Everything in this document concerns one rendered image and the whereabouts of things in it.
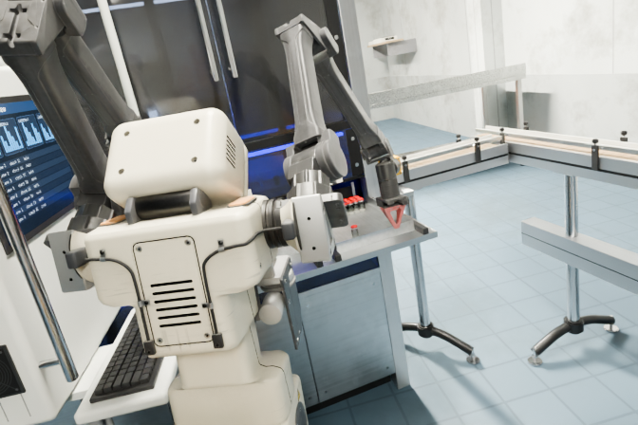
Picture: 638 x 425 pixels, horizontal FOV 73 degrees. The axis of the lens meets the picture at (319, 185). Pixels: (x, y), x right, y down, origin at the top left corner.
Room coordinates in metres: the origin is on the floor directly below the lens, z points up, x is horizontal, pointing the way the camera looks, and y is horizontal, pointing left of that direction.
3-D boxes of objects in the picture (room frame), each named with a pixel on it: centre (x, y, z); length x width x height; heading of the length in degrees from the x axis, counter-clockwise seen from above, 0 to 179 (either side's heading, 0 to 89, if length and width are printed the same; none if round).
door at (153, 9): (1.43, 0.47, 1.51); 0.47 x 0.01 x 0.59; 105
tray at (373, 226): (1.38, -0.10, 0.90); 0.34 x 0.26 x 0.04; 16
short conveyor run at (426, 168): (1.86, -0.52, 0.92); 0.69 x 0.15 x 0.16; 105
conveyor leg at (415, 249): (1.82, -0.38, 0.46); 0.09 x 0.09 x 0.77; 15
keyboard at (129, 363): (1.02, 0.53, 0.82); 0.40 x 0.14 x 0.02; 5
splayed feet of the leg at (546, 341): (1.66, -1.01, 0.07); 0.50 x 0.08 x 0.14; 105
